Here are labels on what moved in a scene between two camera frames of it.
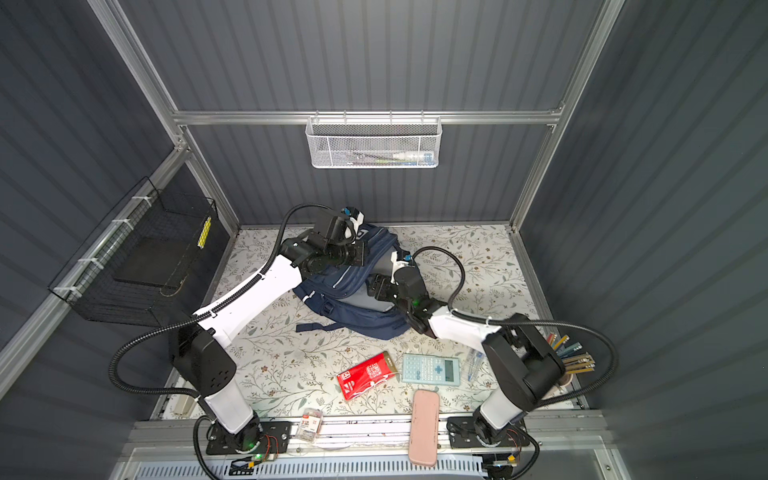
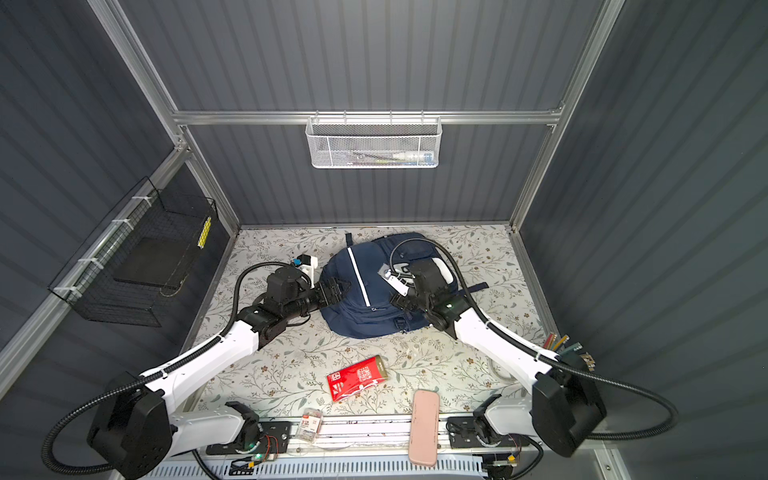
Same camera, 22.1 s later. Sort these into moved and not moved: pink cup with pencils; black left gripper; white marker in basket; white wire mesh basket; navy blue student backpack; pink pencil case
Moved: black left gripper; navy blue student backpack
Not moved: pink cup with pencils; white marker in basket; pink pencil case; white wire mesh basket
